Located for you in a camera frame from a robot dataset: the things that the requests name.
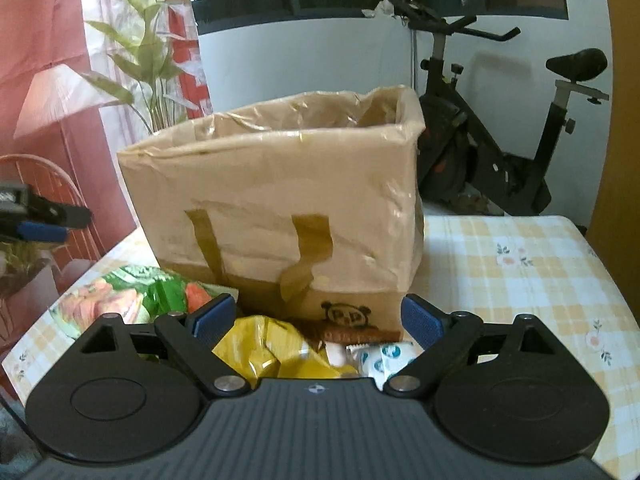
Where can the printed plant curtain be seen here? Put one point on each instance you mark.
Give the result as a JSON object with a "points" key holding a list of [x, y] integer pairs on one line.
{"points": [[50, 35]]}

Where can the taped cardboard box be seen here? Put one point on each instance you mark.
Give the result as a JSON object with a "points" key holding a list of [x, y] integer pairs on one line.
{"points": [[280, 175]]}

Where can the yellow checked tablecloth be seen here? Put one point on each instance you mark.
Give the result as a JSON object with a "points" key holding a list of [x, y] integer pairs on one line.
{"points": [[525, 270]]}

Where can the yellow snack packet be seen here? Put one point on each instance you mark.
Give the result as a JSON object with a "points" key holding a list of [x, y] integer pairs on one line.
{"points": [[260, 345]]}

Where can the plain white small packet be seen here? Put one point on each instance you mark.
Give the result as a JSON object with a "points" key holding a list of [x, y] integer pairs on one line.
{"points": [[340, 355]]}

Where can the black exercise bike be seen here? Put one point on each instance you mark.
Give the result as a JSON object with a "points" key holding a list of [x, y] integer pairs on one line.
{"points": [[480, 135]]}

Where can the green snack packet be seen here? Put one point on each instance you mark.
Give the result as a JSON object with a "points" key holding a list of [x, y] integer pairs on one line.
{"points": [[125, 295]]}

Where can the white teal-print candy packet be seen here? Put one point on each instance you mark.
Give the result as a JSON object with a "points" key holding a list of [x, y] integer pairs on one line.
{"points": [[400, 352], [372, 362]]}

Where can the wooden door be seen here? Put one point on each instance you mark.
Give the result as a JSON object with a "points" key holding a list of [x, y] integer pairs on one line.
{"points": [[615, 160]]}

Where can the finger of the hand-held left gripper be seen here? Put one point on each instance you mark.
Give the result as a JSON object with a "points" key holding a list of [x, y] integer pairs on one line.
{"points": [[42, 232], [60, 212]]}

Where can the thin metal pole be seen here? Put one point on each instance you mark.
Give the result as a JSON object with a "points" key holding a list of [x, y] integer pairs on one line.
{"points": [[413, 50]]}

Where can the crumpled white tissue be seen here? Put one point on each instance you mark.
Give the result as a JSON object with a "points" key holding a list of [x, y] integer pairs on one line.
{"points": [[382, 7]]}

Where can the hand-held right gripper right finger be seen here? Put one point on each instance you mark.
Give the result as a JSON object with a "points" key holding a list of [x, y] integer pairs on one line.
{"points": [[422, 320]]}

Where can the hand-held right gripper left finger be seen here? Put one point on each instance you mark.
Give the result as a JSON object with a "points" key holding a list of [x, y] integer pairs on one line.
{"points": [[215, 312]]}

